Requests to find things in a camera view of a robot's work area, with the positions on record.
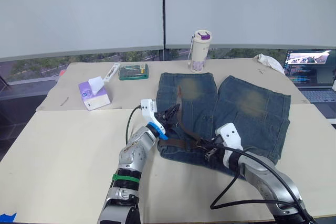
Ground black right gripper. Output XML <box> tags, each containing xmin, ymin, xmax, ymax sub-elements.
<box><xmin>195</xmin><ymin>136</ymin><xmax>228</xmax><ymax>162</ymax></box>

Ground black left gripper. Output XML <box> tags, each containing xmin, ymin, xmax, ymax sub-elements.
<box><xmin>154</xmin><ymin>104</ymin><xmax>182</xmax><ymax>131</ymax></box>

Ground brown braided belt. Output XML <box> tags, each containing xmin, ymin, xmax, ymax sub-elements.
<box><xmin>158</xmin><ymin>85</ymin><xmax>208</xmax><ymax>154</ymax></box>

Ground blue denim shorts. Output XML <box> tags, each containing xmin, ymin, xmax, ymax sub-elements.
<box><xmin>156</xmin><ymin>72</ymin><xmax>292</xmax><ymax>180</ymax></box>

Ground green screwdriver bit case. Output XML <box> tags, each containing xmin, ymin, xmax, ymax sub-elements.
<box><xmin>118</xmin><ymin>63</ymin><xmax>150</xmax><ymax>81</ymax></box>

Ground cream bottle with purple lid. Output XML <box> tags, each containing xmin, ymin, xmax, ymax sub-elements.
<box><xmin>188</xmin><ymin>29</ymin><xmax>213</xmax><ymax>74</ymax></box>

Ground white narrow tool package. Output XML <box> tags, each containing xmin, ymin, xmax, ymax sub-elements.
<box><xmin>102</xmin><ymin>62</ymin><xmax>122</xmax><ymax>83</ymax></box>

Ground purple tissue box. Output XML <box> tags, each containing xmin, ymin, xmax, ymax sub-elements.
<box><xmin>78</xmin><ymin>76</ymin><xmax>112</xmax><ymax>111</ymax></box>

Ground crumpled white cloth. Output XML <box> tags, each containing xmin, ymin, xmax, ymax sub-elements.
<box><xmin>252</xmin><ymin>53</ymin><xmax>286</xmax><ymax>74</ymax></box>

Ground open laptop computer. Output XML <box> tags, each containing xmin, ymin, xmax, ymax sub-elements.
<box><xmin>284</xmin><ymin>49</ymin><xmax>336</xmax><ymax>125</ymax></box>

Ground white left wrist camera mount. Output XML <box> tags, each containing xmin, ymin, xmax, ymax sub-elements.
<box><xmin>140</xmin><ymin>99</ymin><xmax>165</xmax><ymax>133</ymax></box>

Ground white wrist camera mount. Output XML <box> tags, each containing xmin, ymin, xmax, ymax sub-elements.
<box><xmin>214</xmin><ymin>122</ymin><xmax>245</xmax><ymax>154</ymax></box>
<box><xmin>140</xmin><ymin>99</ymin><xmax>165</xmax><ymax>133</ymax></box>

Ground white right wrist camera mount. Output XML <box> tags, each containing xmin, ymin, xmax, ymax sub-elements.
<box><xmin>214</xmin><ymin>122</ymin><xmax>245</xmax><ymax>154</ymax></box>

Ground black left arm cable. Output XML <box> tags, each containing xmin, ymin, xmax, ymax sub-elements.
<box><xmin>125</xmin><ymin>106</ymin><xmax>142</xmax><ymax>142</ymax></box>

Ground green cable tie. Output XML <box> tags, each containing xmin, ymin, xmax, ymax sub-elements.
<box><xmin>112</xmin><ymin>173</ymin><xmax>142</xmax><ymax>183</ymax></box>

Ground dark window frame post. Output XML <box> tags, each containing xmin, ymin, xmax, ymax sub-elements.
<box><xmin>159</xmin><ymin>0</ymin><xmax>167</xmax><ymax>62</ymax></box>

